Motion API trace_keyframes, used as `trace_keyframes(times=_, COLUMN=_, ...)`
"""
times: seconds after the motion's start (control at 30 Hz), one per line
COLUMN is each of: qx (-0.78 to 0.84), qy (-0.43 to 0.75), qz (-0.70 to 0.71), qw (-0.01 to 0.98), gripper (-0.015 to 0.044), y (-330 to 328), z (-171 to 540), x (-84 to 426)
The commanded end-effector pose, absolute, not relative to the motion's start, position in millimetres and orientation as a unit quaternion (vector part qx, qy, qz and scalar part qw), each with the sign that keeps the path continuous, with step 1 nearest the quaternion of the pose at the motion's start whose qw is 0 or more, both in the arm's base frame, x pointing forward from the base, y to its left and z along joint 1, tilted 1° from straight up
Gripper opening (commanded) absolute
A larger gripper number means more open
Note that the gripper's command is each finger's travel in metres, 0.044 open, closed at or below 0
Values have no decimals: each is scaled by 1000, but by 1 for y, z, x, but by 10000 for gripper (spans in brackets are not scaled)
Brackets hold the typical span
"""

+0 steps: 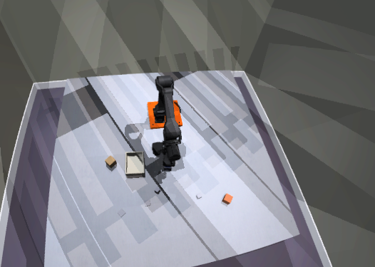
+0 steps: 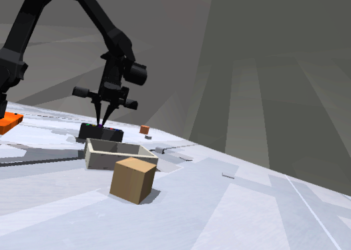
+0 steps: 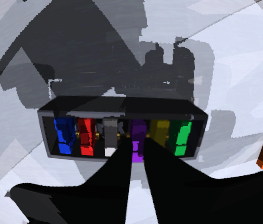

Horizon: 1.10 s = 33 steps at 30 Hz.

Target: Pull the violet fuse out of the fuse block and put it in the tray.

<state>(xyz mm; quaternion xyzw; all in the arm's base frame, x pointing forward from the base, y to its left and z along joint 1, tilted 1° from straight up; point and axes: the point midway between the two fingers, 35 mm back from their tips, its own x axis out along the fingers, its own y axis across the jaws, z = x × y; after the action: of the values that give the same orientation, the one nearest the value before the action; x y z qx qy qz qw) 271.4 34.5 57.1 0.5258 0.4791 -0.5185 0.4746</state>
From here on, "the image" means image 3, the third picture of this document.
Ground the black fuse block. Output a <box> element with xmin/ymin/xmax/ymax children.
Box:
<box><xmin>37</xmin><ymin>96</ymin><xmax>208</xmax><ymax>162</ymax></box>

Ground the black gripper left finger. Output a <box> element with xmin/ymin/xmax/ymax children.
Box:
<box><xmin>10</xmin><ymin>137</ymin><xmax>132</xmax><ymax>224</ymax></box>

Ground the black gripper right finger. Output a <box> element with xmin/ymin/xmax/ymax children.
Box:
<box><xmin>143</xmin><ymin>137</ymin><xmax>263</xmax><ymax>224</ymax></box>

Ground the yellow fuse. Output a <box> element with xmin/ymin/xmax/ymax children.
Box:
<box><xmin>150</xmin><ymin>119</ymin><xmax>170</xmax><ymax>147</ymax></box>

